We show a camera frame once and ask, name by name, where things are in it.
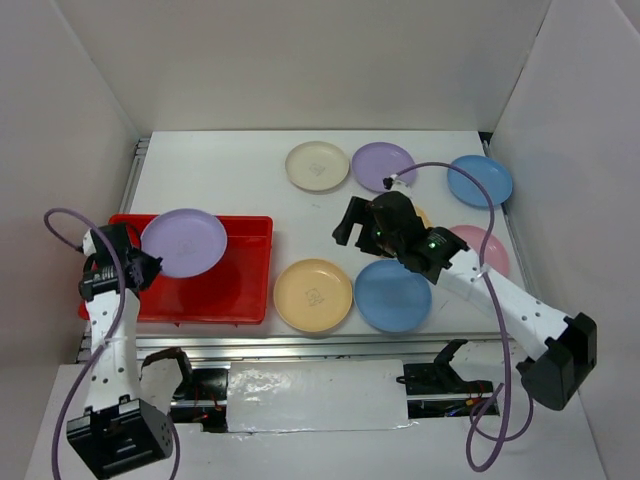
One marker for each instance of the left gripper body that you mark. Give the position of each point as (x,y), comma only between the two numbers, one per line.
(150,265)

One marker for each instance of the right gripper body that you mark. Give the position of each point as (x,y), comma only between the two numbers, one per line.
(387,241)

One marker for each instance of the blue plate front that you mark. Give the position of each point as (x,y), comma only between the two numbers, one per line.
(392,299)

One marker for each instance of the blue plate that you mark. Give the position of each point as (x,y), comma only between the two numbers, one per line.
(392,299)
(493,176)

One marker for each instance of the purple plate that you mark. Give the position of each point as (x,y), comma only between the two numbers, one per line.
(374,162)
(188,241)

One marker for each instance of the yellow plate front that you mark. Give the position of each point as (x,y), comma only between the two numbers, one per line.
(313,296)

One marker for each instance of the yellow plate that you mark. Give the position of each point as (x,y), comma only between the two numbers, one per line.
(313,296)
(422,215)

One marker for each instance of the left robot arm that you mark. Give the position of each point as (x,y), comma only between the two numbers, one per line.
(125,424)

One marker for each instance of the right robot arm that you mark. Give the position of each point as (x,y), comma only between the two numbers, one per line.
(561,350)

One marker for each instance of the red plastic bin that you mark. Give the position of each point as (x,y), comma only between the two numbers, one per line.
(234,291)

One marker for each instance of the yellow plate middle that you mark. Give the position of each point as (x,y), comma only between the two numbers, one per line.
(422,215)

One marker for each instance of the purple plate back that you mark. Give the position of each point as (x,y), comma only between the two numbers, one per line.
(374,162)

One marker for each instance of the cream plate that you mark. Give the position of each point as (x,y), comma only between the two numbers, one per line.
(317,166)

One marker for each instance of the pink plate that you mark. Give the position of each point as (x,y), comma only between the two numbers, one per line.
(495,253)

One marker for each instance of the blue plate back right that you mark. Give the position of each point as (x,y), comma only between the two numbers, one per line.
(493,176)

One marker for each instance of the white foil-taped cover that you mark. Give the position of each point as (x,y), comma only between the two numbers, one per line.
(310,396)

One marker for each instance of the aluminium frame rail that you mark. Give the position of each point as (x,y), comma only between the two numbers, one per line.
(341,346)

